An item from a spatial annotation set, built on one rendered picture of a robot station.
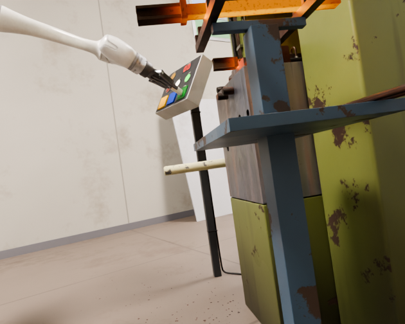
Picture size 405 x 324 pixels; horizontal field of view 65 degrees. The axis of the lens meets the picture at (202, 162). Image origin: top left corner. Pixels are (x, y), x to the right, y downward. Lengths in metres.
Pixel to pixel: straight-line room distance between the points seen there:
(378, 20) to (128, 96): 3.40
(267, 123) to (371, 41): 0.53
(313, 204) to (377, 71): 0.44
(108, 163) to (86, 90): 0.88
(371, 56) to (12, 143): 3.39
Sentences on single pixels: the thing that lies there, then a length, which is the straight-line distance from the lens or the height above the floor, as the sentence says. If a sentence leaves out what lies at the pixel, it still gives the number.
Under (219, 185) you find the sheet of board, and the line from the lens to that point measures 3.95.
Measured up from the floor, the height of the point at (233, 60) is 1.00.
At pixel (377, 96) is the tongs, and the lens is 0.57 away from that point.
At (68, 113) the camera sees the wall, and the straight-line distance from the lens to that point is 3.86.
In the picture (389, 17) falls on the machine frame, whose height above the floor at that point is 0.93.
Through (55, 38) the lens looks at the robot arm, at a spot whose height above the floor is 1.24.
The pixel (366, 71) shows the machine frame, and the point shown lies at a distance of 0.92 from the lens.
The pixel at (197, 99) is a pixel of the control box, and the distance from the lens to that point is 1.63.
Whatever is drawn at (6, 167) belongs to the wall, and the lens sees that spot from 3.74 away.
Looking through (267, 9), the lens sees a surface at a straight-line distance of 0.77.
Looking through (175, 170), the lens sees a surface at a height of 0.62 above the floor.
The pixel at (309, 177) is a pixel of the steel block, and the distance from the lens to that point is 1.09.
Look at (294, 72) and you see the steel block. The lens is 1.12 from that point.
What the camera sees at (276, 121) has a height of 0.66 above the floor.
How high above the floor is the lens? 0.61
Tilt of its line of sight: 1 degrees up
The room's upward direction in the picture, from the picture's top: 8 degrees counter-clockwise
